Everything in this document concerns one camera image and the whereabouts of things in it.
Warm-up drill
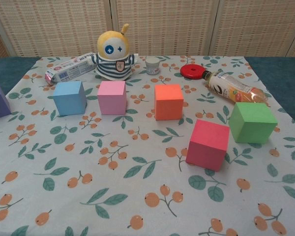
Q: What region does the green foam cube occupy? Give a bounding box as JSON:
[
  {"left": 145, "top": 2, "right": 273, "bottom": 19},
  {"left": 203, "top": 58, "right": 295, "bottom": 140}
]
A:
[{"left": 228, "top": 102, "right": 278, "bottom": 144}]

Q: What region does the pink foam cube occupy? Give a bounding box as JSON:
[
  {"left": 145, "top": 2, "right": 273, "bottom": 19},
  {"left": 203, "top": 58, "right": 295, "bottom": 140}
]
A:
[{"left": 97, "top": 80, "right": 127, "bottom": 116}]

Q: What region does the magenta foam cube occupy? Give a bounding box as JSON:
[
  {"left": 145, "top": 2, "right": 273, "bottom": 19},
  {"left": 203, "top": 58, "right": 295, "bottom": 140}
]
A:
[{"left": 185, "top": 119, "right": 231, "bottom": 172}]

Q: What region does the white toothpaste box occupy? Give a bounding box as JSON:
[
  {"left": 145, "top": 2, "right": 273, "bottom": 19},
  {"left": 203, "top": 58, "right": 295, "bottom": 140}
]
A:
[{"left": 44, "top": 52, "right": 99, "bottom": 85}]

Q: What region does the floral fruit print tablecloth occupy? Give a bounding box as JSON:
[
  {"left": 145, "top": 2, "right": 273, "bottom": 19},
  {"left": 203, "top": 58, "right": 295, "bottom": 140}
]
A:
[{"left": 0, "top": 56, "right": 295, "bottom": 236}]

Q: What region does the teal padded table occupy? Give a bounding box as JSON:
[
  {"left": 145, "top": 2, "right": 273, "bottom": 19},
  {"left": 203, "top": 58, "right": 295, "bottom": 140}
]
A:
[{"left": 0, "top": 56, "right": 295, "bottom": 128}]

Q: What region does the bamboo folding screen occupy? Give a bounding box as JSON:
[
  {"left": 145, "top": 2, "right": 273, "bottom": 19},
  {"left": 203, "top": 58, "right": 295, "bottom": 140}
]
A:
[{"left": 0, "top": 0, "right": 295, "bottom": 59}]

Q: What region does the yellow plush toy striped shirt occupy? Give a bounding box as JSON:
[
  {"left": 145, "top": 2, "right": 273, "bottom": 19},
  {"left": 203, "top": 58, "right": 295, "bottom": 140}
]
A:
[{"left": 92, "top": 23, "right": 139, "bottom": 82}]

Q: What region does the red disc with hole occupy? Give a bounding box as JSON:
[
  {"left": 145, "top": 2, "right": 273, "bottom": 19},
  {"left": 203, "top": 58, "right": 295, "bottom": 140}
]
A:
[{"left": 179, "top": 64, "right": 206, "bottom": 80}]

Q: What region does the orange foam cube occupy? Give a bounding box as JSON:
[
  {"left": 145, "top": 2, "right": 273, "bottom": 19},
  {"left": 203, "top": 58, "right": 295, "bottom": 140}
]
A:
[{"left": 154, "top": 84, "right": 184, "bottom": 121}]

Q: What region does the small white jar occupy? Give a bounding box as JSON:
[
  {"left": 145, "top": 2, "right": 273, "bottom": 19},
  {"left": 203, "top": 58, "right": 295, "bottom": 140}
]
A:
[{"left": 145, "top": 57, "right": 160, "bottom": 75}]

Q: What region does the light blue foam cube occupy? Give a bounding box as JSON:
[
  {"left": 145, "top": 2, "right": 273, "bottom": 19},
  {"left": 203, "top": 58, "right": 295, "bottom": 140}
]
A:
[{"left": 52, "top": 80, "right": 87, "bottom": 116}]

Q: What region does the orange drink plastic bottle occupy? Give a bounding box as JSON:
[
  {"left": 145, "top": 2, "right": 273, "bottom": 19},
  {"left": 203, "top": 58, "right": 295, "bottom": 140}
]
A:
[{"left": 202, "top": 70, "right": 271, "bottom": 107}]

